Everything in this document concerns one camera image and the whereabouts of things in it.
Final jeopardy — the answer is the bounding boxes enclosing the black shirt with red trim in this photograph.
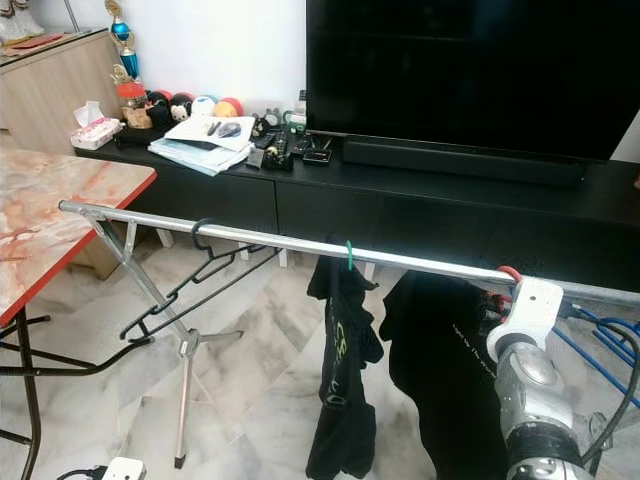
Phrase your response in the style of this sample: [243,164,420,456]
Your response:
[378,268,521,480]

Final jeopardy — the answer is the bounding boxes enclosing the red plastic clothes hanger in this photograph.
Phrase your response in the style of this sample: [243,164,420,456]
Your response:
[495,264,526,316]

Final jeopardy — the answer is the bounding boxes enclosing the blue plastic clothes hanger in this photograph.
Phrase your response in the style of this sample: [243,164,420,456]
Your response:
[550,305,640,401]

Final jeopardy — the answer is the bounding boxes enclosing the marble pattern folding table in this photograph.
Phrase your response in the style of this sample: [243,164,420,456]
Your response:
[0,148,158,480]

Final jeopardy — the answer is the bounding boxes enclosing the pink white tissue box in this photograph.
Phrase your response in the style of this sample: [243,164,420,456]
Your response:
[70,100,124,151]

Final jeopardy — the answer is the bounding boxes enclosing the light wooden sideboard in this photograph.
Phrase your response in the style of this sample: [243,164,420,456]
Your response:
[0,30,121,151]

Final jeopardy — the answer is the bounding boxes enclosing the clear jar with red lid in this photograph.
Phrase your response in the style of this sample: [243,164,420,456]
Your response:
[117,82,151,129]

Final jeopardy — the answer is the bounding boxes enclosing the white porcelain figurine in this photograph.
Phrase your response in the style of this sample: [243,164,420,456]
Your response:
[0,0,46,46]

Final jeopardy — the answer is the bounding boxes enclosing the black mouse ear toys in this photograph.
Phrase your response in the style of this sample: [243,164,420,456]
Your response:
[147,90,194,123]

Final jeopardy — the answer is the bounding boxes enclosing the gold and blue trophy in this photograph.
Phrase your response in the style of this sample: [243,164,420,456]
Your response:
[105,0,141,81]

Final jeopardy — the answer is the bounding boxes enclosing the orange and red ball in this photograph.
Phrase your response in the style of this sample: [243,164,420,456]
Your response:
[213,97,244,119]

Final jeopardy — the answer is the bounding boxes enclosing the clear bottle with green label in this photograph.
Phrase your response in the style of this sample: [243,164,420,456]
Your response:
[292,90,309,131]

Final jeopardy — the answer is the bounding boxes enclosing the black low television console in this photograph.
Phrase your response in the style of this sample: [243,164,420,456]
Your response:
[75,130,640,291]

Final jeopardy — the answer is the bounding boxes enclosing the black soundbar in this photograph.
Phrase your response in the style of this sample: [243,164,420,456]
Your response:
[342,137,589,188]

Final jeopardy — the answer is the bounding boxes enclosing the black flat screen television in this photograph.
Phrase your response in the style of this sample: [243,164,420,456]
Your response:
[306,0,640,161]

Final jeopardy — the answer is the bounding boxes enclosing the black wire clothes hanger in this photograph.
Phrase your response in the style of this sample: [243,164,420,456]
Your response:
[118,218,279,343]

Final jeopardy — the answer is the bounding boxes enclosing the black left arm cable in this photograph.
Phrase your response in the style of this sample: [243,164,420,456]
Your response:
[57,465,106,480]

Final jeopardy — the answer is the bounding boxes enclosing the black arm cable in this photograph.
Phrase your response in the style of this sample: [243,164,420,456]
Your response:
[575,330,640,471]
[57,465,106,480]

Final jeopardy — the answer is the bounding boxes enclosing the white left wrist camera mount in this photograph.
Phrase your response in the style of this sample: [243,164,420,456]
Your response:
[102,457,146,480]

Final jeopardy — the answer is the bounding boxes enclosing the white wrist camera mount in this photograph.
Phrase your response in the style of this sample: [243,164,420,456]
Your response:
[487,277,566,363]
[102,457,146,480]

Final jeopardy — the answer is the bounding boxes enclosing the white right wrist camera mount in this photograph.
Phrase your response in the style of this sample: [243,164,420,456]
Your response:
[487,277,566,363]

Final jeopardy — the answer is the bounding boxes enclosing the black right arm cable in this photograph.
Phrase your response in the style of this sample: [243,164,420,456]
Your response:
[575,330,640,471]

